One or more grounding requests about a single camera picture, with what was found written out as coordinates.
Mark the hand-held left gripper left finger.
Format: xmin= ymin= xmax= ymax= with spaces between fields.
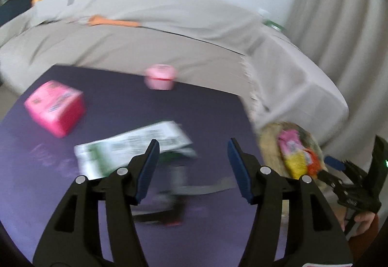
xmin=33 ymin=139 xmax=160 ymax=267

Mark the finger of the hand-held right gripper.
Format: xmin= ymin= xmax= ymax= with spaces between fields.
xmin=324 ymin=156 xmax=347 ymax=171
xmin=318 ymin=169 xmax=338 ymax=188

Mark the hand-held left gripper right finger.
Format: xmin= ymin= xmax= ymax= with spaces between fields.
xmin=227 ymin=138 xmax=354 ymax=267

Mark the orange snack packet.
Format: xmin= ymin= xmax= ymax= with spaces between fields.
xmin=303 ymin=149 xmax=326 ymax=176

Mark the yellow snack packet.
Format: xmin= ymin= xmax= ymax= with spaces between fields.
xmin=283 ymin=153 xmax=308 ymax=179

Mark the white green carton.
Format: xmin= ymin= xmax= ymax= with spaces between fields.
xmin=74 ymin=121 xmax=197 ymax=179

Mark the gold patterned plastic bag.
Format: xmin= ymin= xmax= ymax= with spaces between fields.
xmin=258 ymin=122 xmax=343 ymax=225

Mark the dark plastic wrapper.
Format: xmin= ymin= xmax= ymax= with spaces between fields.
xmin=133 ymin=161 xmax=237 ymax=225

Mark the pink snack packet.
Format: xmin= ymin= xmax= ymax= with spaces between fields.
xmin=278 ymin=130 xmax=304 ymax=156

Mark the person's right forearm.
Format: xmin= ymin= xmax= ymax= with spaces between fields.
xmin=347 ymin=215 xmax=382 ymax=262

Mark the person's right hand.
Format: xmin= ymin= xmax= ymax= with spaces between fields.
xmin=341 ymin=211 xmax=376 ymax=238

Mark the purple table mat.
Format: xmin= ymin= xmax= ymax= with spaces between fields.
xmin=0 ymin=64 xmax=288 ymax=267

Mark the small pink cup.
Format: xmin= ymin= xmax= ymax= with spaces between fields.
xmin=144 ymin=64 xmax=178 ymax=91

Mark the pink tissue box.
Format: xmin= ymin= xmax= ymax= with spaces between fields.
xmin=24 ymin=80 xmax=86 ymax=138

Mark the grey covered sofa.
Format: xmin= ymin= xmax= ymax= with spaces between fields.
xmin=0 ymin=0 xmax=349 ymax=146

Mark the grey curtain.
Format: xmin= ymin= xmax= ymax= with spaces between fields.
xmin=283 ymin=0 xmax=388 ymax=149

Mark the green box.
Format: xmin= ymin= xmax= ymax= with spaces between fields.
xmin=263 ymin=21 xmax=284 ymax=31

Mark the orange back scratcher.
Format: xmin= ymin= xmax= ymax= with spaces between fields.
xmin=88 ymin=15 xmax=140 ymax=28

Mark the navy blue blanket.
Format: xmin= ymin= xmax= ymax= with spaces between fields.
xmin=0 ymin=0 xmax=38 ymax=25

